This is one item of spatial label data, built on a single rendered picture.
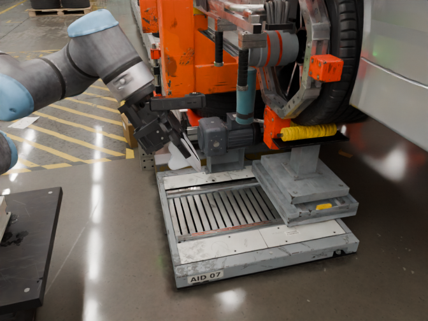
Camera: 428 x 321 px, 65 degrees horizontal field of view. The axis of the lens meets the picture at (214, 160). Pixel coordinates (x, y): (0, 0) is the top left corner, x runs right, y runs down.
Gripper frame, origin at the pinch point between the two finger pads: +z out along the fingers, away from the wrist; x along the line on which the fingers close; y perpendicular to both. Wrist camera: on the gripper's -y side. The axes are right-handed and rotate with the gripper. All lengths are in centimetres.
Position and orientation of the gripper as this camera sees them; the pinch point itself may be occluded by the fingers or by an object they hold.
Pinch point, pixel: (199, 165)
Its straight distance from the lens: 74.7
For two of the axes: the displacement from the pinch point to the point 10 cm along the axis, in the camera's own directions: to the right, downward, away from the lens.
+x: -0.1, 3.3, -9.4
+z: 5.3, 8.0, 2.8
